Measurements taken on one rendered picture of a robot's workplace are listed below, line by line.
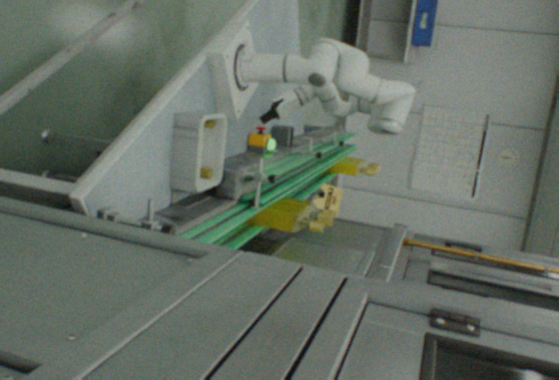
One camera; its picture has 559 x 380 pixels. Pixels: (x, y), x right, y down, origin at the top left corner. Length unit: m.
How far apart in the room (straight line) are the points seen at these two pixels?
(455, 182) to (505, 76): 1.53
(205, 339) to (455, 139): 7.09
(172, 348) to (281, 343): 0.11
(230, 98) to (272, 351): 1.29
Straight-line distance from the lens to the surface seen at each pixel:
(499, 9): 7.60
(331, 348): 0.56
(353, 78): 1.71
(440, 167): 7.59
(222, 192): 1.72
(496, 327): 0.73
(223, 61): 1.68
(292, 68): 1.71
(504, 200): 7.71
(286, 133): 2.33
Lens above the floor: 1.50
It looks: 17 degrees down
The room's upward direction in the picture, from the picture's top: 100 degrees clockwise
